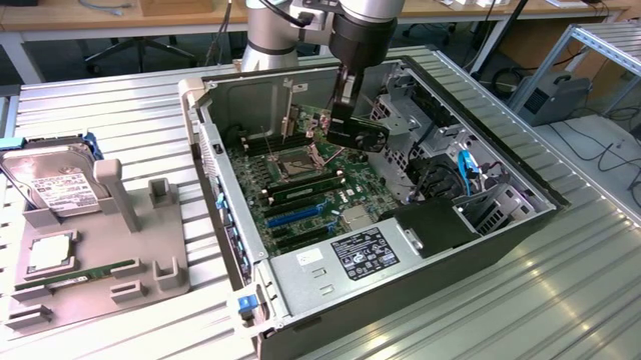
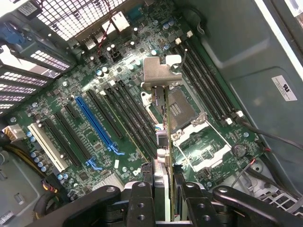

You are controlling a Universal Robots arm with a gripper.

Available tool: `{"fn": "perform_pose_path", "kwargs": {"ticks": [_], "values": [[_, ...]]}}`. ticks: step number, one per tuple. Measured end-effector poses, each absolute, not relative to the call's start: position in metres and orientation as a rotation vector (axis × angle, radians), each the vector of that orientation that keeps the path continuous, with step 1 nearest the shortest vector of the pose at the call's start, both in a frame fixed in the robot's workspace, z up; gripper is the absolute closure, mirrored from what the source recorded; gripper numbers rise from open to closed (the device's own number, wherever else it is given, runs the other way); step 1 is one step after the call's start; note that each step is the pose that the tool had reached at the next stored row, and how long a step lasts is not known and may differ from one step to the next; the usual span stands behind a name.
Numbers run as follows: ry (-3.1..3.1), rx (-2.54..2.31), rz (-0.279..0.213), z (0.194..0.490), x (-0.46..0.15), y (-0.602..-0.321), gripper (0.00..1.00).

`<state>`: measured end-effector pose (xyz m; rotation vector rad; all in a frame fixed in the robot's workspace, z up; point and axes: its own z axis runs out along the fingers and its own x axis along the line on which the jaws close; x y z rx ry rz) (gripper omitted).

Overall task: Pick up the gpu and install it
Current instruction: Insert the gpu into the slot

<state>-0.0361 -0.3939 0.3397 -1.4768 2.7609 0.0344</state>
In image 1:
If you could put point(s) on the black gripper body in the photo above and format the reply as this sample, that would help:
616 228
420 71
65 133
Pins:
364 43

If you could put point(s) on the graphics card with black fan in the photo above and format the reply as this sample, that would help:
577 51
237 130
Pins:
365 137

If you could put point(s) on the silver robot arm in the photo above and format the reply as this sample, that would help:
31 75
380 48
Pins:
265 37

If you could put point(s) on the black office chair base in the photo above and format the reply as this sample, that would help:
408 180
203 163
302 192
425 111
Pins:
421 29
143 43

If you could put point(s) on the perforated silver drive cage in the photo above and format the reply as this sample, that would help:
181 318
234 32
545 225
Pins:
401 123

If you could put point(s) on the open metal socket cover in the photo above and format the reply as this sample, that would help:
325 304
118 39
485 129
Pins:
324 155

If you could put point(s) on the wooden desk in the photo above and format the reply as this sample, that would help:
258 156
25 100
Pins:
451 13
50 18

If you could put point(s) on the thin metal locking lever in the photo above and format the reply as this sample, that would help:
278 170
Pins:
269 146

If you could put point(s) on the CPU socket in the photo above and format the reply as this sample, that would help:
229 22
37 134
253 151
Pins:
296 165

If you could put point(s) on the green motherboard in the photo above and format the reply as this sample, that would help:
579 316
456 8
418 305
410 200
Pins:
365 191

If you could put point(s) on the small white box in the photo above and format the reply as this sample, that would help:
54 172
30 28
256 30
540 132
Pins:
493 3

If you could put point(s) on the green RAM stick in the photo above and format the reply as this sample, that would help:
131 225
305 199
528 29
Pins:
70 279
305 191

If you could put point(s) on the long black expansion slot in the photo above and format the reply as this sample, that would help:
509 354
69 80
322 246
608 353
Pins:
290 209
308 240

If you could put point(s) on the silver chipset heatsink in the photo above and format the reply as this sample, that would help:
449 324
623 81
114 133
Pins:
358 217

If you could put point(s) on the blue expansion slot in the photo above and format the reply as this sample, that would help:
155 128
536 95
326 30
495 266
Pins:
296 218

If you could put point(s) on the black plastic shroud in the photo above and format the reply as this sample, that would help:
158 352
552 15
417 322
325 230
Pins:
436 228

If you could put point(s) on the short black expansion slot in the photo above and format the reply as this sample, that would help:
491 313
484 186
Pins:
286 233

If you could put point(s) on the silver disk bay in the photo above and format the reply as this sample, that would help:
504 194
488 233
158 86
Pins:
493 217

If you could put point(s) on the silver power supply with label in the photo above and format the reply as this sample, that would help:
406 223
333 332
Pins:
310 277

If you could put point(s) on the blue disk carrier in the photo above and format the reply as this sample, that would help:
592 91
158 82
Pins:
93 144

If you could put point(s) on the open black PC case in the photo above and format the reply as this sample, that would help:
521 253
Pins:
401 307

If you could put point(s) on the blue case latch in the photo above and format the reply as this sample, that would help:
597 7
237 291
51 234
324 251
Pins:
246 303

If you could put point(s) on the silver hard disk with label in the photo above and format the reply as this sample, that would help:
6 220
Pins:
61 183

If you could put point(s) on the grey parts rack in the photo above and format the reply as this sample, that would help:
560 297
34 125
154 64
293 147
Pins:
101 240

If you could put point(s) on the silver CPU chip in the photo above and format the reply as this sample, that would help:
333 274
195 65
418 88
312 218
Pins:
50 253

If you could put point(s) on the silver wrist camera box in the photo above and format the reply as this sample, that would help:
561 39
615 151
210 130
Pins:
313 30

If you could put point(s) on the aluminium profile frame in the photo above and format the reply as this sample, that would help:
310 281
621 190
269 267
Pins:
601 41

